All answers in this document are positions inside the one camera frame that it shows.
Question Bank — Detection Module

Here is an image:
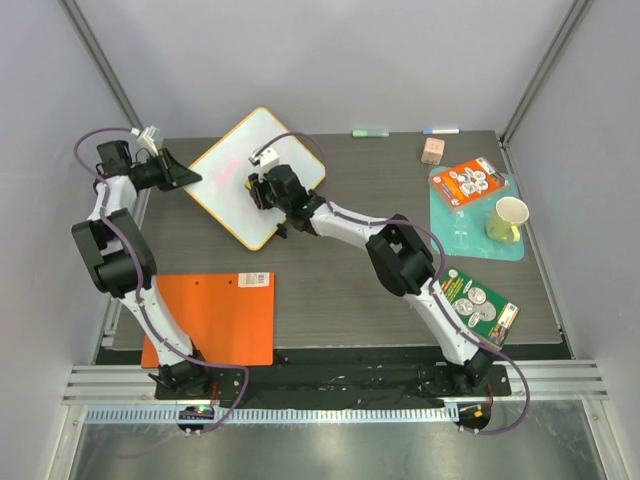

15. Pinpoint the yellow black eraser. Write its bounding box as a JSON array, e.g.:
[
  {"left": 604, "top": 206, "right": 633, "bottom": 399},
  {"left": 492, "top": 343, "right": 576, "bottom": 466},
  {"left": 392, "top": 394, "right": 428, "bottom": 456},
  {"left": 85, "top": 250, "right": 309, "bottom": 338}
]
[{"left": 245, "top": 173, "right": 266, "bottom": 210}]

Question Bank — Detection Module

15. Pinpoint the yellow framed whiteboard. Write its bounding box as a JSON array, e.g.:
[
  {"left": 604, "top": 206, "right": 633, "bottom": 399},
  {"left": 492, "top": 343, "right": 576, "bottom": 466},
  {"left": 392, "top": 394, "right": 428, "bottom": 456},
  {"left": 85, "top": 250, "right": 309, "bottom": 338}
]
[{"left": 186, "top": 107, "right": 326, "bottom": 251}]

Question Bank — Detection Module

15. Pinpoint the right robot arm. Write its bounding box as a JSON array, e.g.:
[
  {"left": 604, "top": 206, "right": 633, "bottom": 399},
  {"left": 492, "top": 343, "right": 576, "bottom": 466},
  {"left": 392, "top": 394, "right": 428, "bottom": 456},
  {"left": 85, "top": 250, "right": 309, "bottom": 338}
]
[{"left": 247, "top": 165, "right": 494, "bottom": 395}]

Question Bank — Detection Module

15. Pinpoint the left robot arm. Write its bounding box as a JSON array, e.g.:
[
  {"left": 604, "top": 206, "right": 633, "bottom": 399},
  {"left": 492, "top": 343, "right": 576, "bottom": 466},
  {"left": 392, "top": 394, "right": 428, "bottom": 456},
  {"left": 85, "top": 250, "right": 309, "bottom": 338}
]
[{"left": 72, "top": 140, "right": 213, "bottom": 399}]

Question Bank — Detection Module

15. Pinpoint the green marker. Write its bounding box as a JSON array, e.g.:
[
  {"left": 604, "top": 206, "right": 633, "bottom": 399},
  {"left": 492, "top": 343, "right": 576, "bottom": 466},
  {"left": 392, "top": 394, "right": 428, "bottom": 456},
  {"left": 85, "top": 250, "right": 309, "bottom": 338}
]
[{"left": 352, "top": 129, "right": 389, "bottom": 138}]

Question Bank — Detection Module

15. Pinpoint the orange plastic board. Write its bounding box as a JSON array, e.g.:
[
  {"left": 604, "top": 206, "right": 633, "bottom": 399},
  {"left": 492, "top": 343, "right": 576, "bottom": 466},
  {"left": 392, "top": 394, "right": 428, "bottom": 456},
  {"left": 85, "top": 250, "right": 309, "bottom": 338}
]
[{"left": 142, "top": 272, "right": 275, "bottom": 366}]

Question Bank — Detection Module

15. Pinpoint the blue white marker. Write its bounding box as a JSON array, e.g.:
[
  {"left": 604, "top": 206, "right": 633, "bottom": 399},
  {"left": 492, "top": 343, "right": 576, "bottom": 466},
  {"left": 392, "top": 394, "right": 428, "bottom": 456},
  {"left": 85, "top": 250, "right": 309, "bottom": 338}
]
[{"left": 422, "top": 128, "right": 460, "bottom": 135}]

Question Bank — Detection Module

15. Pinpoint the pink cube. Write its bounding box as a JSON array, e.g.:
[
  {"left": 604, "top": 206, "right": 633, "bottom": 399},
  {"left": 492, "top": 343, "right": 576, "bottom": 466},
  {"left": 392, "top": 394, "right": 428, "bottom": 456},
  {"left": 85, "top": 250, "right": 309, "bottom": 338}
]
[{"left": 421, "top": 137, "right": 445, "bottom": 165}]

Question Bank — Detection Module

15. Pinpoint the orange toy box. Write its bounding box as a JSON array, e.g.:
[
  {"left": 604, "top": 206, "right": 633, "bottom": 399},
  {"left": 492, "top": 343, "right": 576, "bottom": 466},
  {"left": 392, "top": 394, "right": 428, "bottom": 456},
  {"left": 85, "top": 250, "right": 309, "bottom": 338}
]
[{"left": 429, "top": 156, "right": 510, "bottom": 211}]

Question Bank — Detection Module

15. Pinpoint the teal silicone mat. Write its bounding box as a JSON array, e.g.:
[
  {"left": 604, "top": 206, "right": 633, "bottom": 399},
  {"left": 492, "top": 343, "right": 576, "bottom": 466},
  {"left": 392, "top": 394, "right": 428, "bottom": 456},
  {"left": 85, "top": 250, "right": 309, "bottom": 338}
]
[{"left": 429, "top": 173, "right": 525, "bottom": 262}]

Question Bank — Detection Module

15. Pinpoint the yellow-green paper cup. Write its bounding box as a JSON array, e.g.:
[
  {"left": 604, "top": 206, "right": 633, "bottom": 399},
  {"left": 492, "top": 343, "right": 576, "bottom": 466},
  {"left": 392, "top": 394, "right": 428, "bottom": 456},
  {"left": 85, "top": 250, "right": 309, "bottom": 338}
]
[{"left": 485, "top": 196, "right": 530, "bottom": 245}]

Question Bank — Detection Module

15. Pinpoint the green packaged book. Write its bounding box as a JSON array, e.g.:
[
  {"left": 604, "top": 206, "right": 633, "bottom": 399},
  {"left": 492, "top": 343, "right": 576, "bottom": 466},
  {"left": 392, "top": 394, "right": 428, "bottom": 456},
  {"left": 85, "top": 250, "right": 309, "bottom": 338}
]
[{"left": 440, "top": 268, "right": 521, "bottom": 350}]

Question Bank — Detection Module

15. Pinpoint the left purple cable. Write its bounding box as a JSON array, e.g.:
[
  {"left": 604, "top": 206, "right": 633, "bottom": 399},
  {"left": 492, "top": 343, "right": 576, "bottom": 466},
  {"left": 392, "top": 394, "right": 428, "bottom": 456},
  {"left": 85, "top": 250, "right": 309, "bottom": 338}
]
[{"left": 73, "top": 127, "right": 250, "bottom": 435}]

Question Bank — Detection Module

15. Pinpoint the purple cable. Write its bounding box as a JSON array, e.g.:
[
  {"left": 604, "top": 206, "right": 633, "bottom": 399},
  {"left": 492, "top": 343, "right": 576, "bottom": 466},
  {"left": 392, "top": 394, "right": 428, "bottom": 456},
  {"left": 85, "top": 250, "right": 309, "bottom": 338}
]
[
  {"left": 73, "top": 127, "right": 250, "bottom": 435},
  {"left": 254, "top": 131, "right": 531, "bottom": 435}
]

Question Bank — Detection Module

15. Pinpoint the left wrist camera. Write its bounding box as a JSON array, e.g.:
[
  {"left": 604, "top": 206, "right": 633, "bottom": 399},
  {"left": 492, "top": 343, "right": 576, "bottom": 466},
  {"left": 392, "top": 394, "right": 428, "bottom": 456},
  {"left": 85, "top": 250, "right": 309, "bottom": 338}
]
[{"left": 130, "top": 125, "right": 159, "bottom": 157}]

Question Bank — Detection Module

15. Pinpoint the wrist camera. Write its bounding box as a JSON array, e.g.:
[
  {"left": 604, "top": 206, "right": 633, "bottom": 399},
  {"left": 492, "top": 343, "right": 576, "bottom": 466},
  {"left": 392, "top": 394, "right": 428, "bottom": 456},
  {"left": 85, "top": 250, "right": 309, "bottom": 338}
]
[
  {"left": 248, "top": 147, "right": 280, "bottom": 170},
  {"left": 130, "top": 125, "right": 159, "bottom": 157}
]

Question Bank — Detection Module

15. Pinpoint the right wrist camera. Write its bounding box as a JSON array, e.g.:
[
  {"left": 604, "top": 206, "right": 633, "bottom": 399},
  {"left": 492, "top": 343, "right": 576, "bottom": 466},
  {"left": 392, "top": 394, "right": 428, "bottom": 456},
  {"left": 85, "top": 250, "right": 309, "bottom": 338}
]
[{"left": 248, "top": 147, "right": 280, "bottom": 170}]

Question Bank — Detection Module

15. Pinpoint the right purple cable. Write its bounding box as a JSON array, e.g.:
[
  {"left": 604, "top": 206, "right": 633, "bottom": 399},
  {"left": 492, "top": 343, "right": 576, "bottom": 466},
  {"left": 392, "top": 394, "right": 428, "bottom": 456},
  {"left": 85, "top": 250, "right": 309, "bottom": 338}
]
[{"left": 254, "top": 131, "right": 531, "bottom": 435}]

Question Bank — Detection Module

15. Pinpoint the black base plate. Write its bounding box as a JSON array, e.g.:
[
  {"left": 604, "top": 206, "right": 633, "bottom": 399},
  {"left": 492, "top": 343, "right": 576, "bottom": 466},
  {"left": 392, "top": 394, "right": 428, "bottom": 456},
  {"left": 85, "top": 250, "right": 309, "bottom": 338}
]
[{"left": 94, "top": 347, "right": 511, "bottom": 401}]

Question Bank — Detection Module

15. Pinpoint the white slotted cable duct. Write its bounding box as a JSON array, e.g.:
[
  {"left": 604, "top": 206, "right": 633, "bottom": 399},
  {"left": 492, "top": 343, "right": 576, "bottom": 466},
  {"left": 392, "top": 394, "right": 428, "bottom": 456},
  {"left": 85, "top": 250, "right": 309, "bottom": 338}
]
[{"left": 85, "top": 404, "right": 459, "bottom": 425}]

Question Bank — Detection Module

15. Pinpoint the aluminium frame rail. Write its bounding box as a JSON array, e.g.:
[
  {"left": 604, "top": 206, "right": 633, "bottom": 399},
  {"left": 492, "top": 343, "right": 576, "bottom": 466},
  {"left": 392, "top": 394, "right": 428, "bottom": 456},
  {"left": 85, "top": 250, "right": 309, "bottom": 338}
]
[{"left": 504, "top": 360, "right": 610, "bottom": 401}]

